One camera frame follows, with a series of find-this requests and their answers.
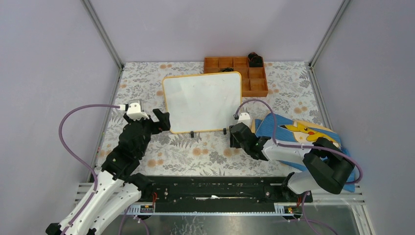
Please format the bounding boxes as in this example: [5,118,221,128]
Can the orange wooden compartment tray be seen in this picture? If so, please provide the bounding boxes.
[203,56,268,97]

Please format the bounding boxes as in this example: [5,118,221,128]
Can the yellow framed whiteboard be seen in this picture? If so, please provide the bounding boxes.
[162,71,242,134]

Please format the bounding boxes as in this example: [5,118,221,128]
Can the dark rolled sock upper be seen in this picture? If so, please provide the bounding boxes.
[248,52,263,68]

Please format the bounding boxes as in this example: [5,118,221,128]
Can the blue pikachu cloth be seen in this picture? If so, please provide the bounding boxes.
[251,113,355,192]

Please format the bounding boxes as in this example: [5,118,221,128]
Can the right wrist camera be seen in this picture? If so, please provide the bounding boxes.
[233,112,252,129]

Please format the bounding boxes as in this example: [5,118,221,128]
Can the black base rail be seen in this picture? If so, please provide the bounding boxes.
[97,175,314,215]

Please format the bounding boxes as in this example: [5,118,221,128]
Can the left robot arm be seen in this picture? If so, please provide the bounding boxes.
[46,107,171,235]

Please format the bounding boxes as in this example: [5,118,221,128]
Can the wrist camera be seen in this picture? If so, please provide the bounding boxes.
[118,99,149,120]
[233,112,252,129]

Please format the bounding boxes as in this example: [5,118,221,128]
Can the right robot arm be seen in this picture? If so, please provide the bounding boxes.
[230,123,357,202]

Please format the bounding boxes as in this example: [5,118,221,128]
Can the dark rolled sock middle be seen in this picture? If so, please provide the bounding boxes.
[220,67,234,72]

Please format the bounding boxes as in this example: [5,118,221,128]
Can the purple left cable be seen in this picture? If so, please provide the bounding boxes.
[58,104,121,235]

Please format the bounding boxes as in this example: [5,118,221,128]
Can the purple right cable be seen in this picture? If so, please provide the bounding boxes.
[234,98,364,235]

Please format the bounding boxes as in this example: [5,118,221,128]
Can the purple cable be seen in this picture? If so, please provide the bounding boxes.
[58,104,121,235]
[234,98,364,235]

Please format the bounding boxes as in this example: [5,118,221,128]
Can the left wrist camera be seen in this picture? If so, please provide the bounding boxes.
[118,99,149,120]

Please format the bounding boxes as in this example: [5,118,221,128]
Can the dark rolled sock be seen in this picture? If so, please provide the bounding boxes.
[248,52,263,68]
[220,67,234,72]

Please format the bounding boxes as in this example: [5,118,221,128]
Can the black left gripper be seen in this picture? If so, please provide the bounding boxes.
[125,109,171,158]

